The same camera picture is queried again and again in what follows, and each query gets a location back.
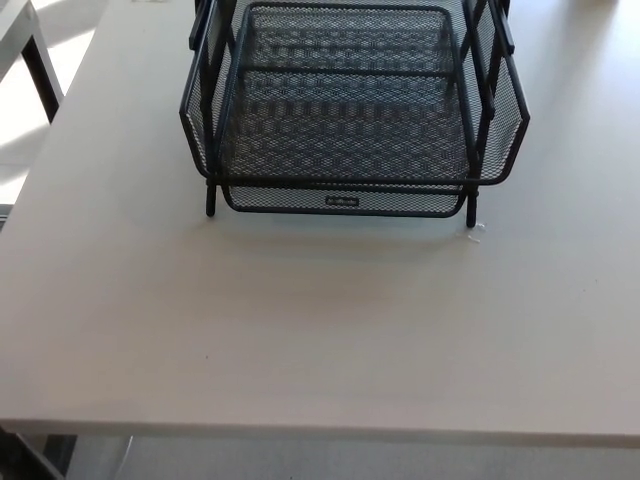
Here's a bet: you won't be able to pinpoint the black mesh sliding tray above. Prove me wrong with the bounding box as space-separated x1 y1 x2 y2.
178 0 531 187

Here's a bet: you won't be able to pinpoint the grey metal desk leg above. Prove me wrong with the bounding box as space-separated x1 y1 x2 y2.
68 435 134 480

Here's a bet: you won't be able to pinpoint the black mesh tray with label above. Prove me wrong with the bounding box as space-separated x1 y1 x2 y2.
219 180 464 217

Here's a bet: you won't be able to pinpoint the white side table black legs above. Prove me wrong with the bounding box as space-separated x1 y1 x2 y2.
0 0 65 124

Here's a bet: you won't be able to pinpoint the black metal tray rack frame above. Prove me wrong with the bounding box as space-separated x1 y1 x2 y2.
197 0 501 230

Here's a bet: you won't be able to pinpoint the dark under-desk base frame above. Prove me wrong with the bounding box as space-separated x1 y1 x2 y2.
0 431 67 480

